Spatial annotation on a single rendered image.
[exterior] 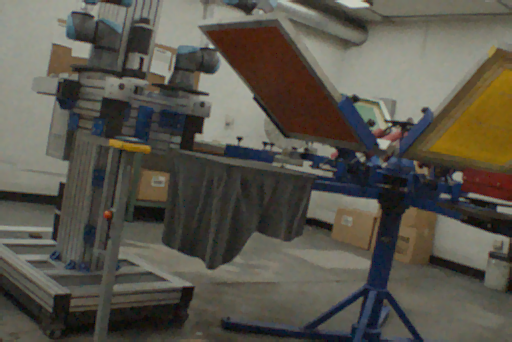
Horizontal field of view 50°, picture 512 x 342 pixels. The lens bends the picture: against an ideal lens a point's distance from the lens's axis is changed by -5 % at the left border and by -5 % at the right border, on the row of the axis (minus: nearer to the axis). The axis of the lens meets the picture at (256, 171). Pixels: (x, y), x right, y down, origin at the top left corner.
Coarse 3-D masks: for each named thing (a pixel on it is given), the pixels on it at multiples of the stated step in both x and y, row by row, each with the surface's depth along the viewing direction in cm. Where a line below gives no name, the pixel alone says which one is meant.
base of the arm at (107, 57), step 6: (96, 48) 258; (102, 48) 257; (108, 48) 258; (96, 54) 257; (102, 54) 257; (108, 54) 258; (114, 54) 261; (90, 60) 257; (96, 60) 256; (102, 60) 257; (108, 60) 258; (114, 60) 260; (102, 66) 256; (108, 66) 257; (114, 66) 260
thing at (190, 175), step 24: (192, 168) 239; (216, 168) 226; (168, 192) 253; (192, 192) 238; (216, 192) 226; (168, 216) 251; (192, 216) 238; (216, 216) 223; (168, 240) 251; (192, 240) 236; (216, 240) 222
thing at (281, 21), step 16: (240, 16) 235; (256, 16) 226; (272, 16) 217; (288, 32) 218; (304, 48) 224; (320, 80) 233; (256, 96) 284; (336, 96) 239; (352, 128) 251; (352, 144) 264
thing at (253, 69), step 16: (208, 32) 257; (224, 32) 248; (240, 32) 240; (224, 48) 261; (240, 48) 252; (240, 64) 265; (256, 64) 255; (256, 80) 269; (272, 80) 259; (272, 96) 273; (288, 96) 263; (272, 112) 289; (288, 112) 277; (288, 128) 293; (304, 128) 281
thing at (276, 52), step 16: (256, 32) 232; (272, 32) 224; (256, 48) 243; (272, 48) 235; (288, 48) 227; (272, 64) 246; (288, 64) 238; (304, 64) 230; (288, 80) 250; (304, 80) 241; (304, 96) 253; (320, 96) 244; (304, 112) 267; (320, 112) 257; (336, 112) 248; (320, 128) 271; (336, 128) 260
